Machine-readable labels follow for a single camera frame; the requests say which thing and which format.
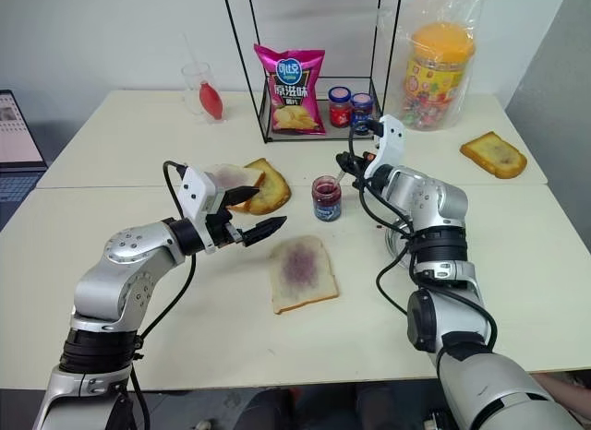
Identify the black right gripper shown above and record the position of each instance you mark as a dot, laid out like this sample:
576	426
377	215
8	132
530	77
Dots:
365	169

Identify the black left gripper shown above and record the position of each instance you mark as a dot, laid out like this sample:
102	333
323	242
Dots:
221	229

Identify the small spoon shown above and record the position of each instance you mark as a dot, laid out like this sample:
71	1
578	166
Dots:
339	175

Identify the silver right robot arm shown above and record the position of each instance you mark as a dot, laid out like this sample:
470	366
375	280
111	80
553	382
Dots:
443	264

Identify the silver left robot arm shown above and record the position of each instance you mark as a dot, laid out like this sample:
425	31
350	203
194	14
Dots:
115	282

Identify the white bread slice with jam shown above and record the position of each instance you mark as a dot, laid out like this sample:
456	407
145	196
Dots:
302	273
240	178

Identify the open blueberry jam jar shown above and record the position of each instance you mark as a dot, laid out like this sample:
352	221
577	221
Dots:
326	200

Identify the blue jam jar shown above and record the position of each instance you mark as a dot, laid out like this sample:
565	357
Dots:
361	111

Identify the red jam jar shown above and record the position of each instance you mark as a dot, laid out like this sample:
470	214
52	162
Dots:
339	108

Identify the toasted bread slice with jam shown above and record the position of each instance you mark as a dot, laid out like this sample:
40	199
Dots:
494	158

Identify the pink potato chip bag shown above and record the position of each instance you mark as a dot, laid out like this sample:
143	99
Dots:
293	93

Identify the clear glass dish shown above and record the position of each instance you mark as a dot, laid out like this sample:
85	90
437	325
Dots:
392	240

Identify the red baster bulb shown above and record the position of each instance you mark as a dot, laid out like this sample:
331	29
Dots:
210	100

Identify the yellow-lidded candy jar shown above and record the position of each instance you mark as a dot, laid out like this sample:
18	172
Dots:
436	75

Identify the candy jar in plastic bag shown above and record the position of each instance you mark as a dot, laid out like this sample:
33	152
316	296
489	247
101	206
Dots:
392	42

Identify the plastic cup with red item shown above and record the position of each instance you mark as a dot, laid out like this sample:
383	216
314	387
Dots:
196	86

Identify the clear straw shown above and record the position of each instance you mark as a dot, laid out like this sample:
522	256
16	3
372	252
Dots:
193	51

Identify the laptop computer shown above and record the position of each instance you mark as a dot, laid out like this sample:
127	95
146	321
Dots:
16	139

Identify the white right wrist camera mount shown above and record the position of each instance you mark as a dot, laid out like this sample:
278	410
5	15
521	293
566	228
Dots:
390	144

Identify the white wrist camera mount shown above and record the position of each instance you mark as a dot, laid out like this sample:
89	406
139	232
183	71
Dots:
196	190
390	144

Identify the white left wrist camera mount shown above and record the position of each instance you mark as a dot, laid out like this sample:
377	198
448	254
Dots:
196	190

